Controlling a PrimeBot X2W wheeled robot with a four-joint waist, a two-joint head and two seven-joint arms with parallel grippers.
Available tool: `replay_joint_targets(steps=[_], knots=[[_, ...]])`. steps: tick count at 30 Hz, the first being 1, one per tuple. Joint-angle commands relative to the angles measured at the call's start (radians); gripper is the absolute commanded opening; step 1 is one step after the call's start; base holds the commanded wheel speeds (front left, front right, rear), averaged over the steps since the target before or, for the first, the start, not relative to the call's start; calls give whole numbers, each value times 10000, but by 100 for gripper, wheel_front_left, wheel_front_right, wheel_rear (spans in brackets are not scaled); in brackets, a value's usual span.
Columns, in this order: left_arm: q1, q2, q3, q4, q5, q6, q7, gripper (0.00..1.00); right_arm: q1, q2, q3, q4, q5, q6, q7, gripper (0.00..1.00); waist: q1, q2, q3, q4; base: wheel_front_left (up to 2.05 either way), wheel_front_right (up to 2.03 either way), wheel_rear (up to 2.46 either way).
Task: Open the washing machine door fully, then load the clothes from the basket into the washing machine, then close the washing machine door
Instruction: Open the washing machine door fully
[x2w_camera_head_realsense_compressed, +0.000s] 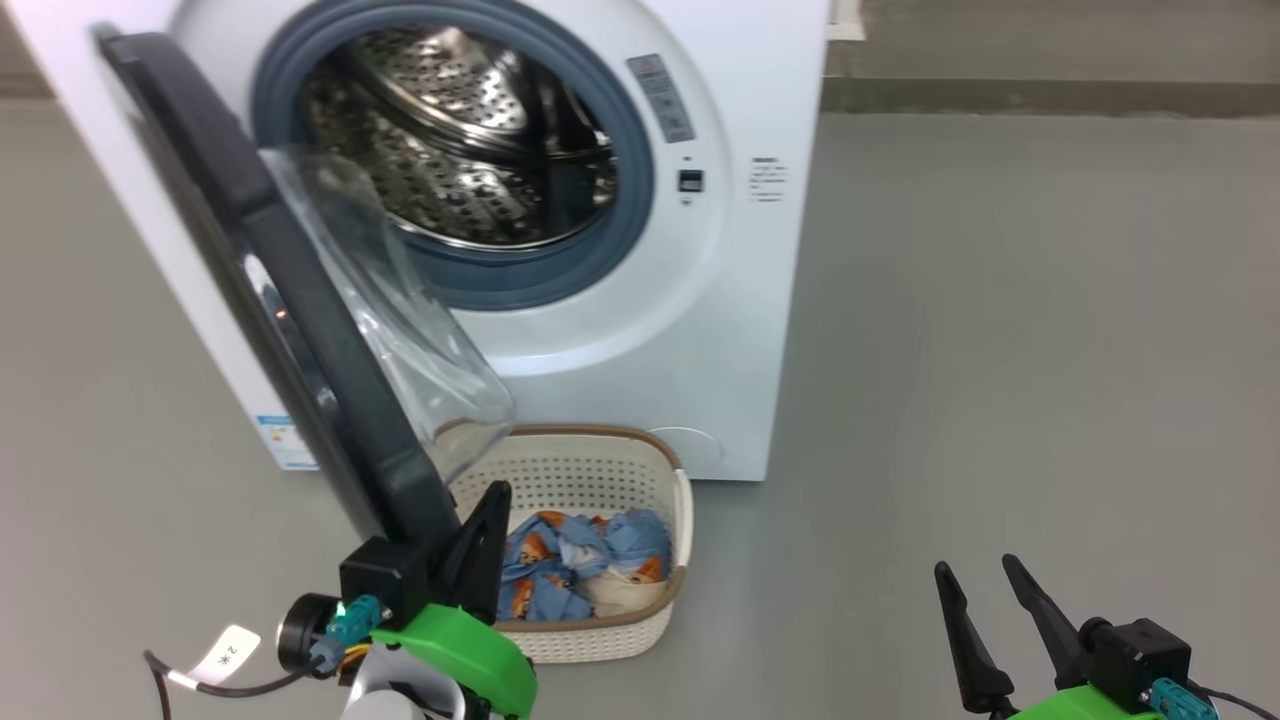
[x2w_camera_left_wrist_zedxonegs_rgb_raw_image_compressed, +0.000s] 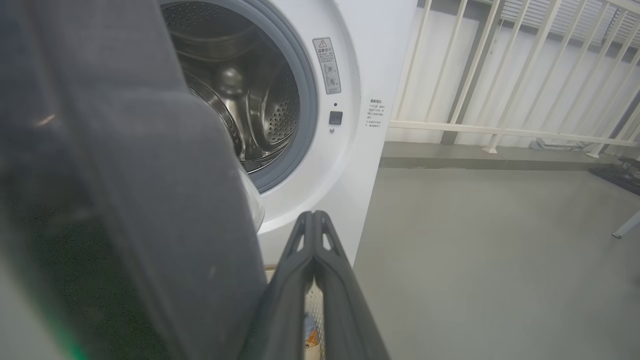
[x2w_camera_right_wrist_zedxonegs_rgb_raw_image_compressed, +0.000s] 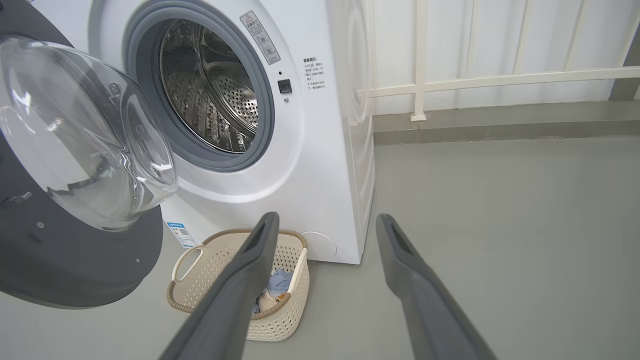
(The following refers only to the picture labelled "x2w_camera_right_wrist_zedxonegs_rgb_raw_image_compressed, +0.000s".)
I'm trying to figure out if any grey warning sticker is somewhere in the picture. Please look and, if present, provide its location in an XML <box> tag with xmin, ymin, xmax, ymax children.
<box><xmin>239</xmin><ymin>10</ymin><xmax>282</xmax><ymax>66</ymax></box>

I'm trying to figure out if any blue bear print garment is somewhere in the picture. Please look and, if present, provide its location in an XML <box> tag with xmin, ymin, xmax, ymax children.
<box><xmin>252</xmin><ymin>268</ymin><xmax>296</xmax><ymax>313</ymax></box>

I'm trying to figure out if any washing machine glass door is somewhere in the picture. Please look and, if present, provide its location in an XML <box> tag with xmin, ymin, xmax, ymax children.
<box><xmin>0</xmin><ymin>0</ymin><xmax>178</xmax><ymax>309</ymax></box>

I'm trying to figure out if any cream garment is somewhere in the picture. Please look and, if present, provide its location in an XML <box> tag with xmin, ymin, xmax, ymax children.
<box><xmin>257</xmin><ymin>292</ymin><xmax>291</xmax><ymax>313</ymax></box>

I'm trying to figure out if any small printed text label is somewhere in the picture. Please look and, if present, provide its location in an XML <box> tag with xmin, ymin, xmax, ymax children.
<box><xmin>302</xmin><ymin>56</ymin><xmax>326</xmax><ymax>91</ymax></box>

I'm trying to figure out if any grey rubber door seal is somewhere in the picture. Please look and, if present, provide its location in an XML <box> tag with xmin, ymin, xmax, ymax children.
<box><xmin>123</xmin><ymin>1</ymin><xmax>275</xmax><ymax>173</ymax></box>

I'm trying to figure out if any round white filter cover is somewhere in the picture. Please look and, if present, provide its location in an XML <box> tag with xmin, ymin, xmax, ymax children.
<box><xmin>300</xmin><ymin>231</ymin><xmax>338</xmax><ymax>261</ymax></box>

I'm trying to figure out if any white metal railing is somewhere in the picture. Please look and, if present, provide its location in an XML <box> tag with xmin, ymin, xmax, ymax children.
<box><xmin>365</xmin><ymin>0</ymin><xmax>640</xmax><ymax>122</ymax></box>

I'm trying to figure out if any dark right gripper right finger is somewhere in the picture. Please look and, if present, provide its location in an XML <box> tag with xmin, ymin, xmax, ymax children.
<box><xmin>376</xmin><ymin>214</ymin><xmax>498</xmax><ymax>360</ymax></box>

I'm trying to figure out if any blue energy label sticker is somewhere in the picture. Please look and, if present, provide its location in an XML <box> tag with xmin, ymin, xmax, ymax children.
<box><xmin>166</xmin><ymin>221</ymin><xmax>197</xmax><ymax>249</ymax></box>

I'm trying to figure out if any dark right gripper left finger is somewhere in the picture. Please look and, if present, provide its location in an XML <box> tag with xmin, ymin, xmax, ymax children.
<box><xmin>159</xmin><ymin>212</ymin><xmax>280</xmax><ymax>360</ymax></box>

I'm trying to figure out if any white front-load washing machine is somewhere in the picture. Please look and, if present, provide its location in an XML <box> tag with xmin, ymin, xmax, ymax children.
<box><xmin>30</xmin><ymin>0</ymin><xmax>376</xmax><ymax>266</ymax></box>

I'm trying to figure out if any cream perforated laundry basket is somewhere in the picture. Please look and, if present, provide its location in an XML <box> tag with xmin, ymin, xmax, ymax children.
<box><xmin>166</xmin><ymin>228</ymin><xmax>311</xmax><ymax>343</ymax></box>

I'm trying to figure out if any steel washer drum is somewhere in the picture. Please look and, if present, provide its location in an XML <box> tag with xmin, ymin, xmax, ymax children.
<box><xmin>160</xmin><ymin>19</ymin><xmax>260</xmax><ymax>153</ymax></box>

